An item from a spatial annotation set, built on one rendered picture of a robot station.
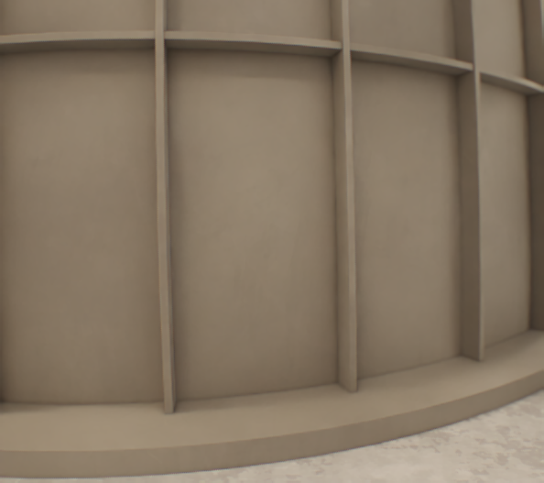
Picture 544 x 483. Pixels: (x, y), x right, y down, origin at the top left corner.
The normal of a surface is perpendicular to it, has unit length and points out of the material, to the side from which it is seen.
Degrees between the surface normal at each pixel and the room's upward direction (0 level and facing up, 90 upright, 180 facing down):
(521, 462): 0
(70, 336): 90
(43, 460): 90
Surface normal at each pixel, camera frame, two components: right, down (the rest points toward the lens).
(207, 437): -0.02, -1.00
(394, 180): 0.36, 0.00
